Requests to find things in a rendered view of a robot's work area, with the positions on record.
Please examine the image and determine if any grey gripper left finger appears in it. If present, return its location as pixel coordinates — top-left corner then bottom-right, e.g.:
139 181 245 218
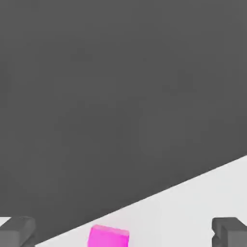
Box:
0 216 37 247

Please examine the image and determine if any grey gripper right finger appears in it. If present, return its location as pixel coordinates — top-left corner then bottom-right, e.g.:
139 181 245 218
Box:
211 217 247 247

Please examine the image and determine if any small magenta cube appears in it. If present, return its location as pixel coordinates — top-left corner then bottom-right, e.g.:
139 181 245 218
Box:
87 224 130 247

